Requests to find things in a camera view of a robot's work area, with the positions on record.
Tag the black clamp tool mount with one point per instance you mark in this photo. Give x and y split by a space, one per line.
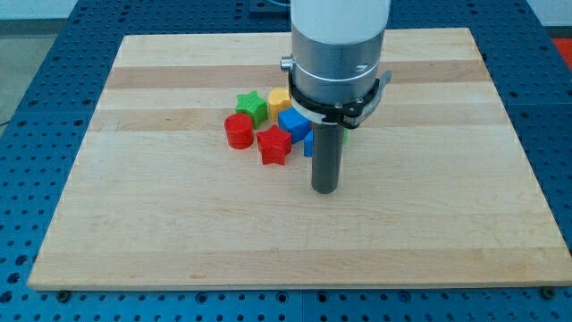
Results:
349 115

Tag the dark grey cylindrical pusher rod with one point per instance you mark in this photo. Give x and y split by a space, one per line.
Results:
326 159

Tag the green star block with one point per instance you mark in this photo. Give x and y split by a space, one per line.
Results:
253 106

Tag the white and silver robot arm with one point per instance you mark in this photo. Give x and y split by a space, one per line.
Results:
333 73

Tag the red star block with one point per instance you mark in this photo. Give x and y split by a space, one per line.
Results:
274 144

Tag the yellow heart block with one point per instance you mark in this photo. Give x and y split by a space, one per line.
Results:
278 100

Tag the blue block behind rod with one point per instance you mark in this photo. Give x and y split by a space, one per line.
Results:
308 144

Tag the blue cube block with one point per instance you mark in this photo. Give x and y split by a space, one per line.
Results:
296 124

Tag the red cylinder block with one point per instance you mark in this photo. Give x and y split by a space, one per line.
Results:
239 131

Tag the light wooden board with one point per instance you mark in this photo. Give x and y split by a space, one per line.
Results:
435 188

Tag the blue perforated metal table plate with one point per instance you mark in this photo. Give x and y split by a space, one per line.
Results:
42 139

